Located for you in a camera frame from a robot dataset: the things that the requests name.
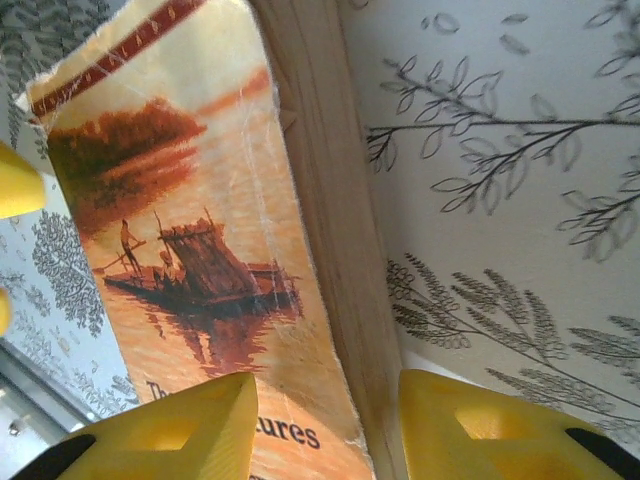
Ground worn paperback raft cover book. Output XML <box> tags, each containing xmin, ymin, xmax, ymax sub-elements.
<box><xmin>13</xmin><ymin>0</ymin><xmax>402</xmax><ymax>480</ymax></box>

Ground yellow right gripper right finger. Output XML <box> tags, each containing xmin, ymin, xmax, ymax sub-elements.
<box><xmin>396</xmin><ymin>368</ymin><xmax>640</xmax><ymax>480</ymax></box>

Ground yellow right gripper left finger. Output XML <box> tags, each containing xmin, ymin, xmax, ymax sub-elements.
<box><xmin>14</xmin><ymin>372</ymin><xmax>260</xmax><ymax>480</ymax></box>

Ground aluminium table front rail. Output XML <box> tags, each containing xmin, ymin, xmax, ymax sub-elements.
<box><xmin>0</xmin><ymin>339</ymin><xmax>101</xmax><ymax>452</ymax></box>

